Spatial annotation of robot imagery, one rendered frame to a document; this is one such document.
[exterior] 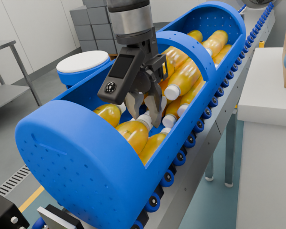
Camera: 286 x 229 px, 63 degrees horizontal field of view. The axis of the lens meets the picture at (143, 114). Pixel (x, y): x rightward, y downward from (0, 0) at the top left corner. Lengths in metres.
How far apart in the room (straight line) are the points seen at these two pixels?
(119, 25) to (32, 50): 4.14
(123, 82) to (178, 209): 0.38
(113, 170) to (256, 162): 0.36
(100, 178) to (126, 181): 0.04
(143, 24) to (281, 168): 0.42
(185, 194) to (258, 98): 0.33
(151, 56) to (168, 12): 5.39
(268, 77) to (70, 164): 0.46
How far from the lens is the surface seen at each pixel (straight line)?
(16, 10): 4.48
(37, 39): 4.64
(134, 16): 0.43
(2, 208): 0.66
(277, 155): 0.58
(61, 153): 0.41
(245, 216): 0.76
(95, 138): 0.36
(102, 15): 4.19
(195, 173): 0.73
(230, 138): 1.51
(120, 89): 0.41
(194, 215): 1.68
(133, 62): 0.43
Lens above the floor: 1.41
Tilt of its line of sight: 33 degrees down
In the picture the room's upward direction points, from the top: 12 degrees counter-clockwise
